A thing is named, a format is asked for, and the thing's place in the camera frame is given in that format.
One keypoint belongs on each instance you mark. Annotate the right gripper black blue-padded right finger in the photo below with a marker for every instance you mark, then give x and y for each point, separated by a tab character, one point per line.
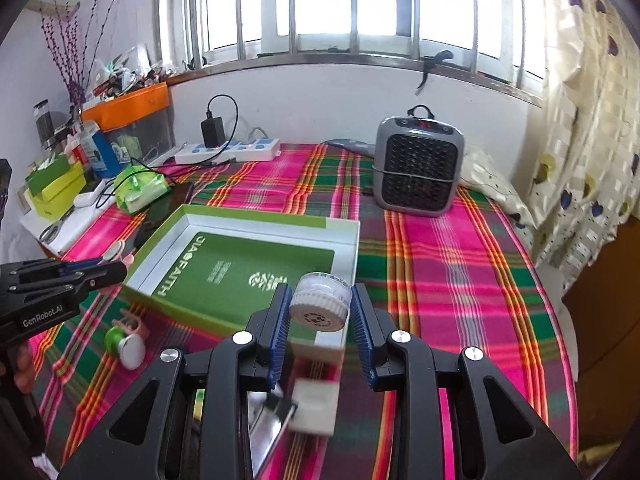
495	432

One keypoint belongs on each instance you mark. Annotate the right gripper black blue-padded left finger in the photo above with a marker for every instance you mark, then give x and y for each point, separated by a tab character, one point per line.
186	415

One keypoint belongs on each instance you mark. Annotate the silver lighter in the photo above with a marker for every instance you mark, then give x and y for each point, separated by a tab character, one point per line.
269	414

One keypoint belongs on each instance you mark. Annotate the green white suction hook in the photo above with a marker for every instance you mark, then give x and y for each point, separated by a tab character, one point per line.
125	340

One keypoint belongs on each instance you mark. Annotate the white wall charger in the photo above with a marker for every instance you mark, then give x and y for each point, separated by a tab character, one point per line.
315	389

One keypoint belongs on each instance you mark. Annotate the small white round device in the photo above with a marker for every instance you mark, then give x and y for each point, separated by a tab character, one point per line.
321	302

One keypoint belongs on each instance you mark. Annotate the pink clip holder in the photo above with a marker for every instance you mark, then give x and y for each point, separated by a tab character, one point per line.
122	251

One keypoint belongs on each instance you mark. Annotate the person's left hand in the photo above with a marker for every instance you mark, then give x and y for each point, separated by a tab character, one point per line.
24	373

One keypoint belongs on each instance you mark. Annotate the yellow-green small box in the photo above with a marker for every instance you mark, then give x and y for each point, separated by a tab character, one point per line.
52	189

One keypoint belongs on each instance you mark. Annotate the green tissue pack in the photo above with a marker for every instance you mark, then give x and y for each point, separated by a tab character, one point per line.
137	187

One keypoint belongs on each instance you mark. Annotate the blue white carton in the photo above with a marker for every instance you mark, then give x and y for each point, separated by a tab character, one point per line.
98	151

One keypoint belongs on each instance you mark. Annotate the green and white box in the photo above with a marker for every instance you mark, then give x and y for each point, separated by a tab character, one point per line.
210	268

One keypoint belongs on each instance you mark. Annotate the orange lidded storage bin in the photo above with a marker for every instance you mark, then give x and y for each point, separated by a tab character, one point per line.
137	124

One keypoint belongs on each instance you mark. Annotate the black power adapter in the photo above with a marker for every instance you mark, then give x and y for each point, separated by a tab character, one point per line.
212	129

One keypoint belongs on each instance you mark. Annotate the purple dried branches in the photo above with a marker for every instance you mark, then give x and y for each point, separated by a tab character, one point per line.
73	49

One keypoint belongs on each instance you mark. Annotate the patterned curtain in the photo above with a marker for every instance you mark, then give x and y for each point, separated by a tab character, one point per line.
587	179

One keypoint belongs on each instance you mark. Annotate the white power strip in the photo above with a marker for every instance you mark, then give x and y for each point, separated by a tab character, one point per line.
257	151

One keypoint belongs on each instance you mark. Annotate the grey portable fan heater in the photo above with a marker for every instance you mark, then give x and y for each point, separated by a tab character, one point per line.
417	165

